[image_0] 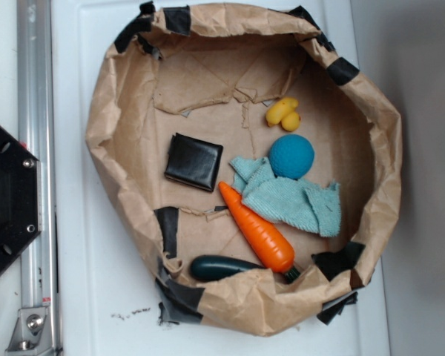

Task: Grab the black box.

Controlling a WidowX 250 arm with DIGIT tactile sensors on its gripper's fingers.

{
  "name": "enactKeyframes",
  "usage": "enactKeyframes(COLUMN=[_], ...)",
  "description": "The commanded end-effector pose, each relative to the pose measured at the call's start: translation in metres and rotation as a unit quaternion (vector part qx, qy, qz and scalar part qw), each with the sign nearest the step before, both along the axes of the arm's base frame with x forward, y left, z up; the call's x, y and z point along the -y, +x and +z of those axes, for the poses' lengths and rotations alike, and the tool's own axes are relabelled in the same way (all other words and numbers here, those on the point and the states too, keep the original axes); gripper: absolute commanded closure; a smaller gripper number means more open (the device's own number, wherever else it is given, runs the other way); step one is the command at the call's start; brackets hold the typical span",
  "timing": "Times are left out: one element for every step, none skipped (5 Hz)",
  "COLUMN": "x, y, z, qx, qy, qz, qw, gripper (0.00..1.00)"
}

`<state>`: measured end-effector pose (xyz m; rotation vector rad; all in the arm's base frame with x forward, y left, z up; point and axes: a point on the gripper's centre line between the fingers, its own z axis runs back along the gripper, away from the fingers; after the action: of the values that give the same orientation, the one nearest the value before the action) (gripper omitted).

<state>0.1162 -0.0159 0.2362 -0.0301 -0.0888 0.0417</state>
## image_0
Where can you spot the black box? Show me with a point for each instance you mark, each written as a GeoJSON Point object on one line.
{"type": "Point", "coordinates": [193, 162]}

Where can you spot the blue ball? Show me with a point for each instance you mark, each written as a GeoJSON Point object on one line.
{"type": "Point", "coordinates": [291, 156]}

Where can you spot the light blue cloth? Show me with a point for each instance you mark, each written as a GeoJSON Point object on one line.
{"type": "Point", "coordinates": [299, 203]}

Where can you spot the yellow rubber duck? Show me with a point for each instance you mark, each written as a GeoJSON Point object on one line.
{"type": "Point", "coordinates": [284, 112]}

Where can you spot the orange plastic carrot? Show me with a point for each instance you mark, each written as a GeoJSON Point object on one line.
{"type": "Point", "coordinates": [271, 247]}

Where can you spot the dark green toy cucumber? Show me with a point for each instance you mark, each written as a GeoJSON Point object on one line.
{"type": "Point", "coordinates": [216, 267]}

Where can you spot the brown paper bin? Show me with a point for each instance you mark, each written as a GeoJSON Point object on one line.
{"type": "Point", "coordinates": [211, 72]}

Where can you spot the aluminium rail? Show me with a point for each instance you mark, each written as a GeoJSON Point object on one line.
{"type": "Point", "coordinates": [39, 270]}

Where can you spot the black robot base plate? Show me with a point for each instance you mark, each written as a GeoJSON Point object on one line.
{"type": "Point", "coordinates": [20, 222]}

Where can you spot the metal corner bracket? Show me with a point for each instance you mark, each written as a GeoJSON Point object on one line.
{"type": "Point", "coordinates": [32, 333]}

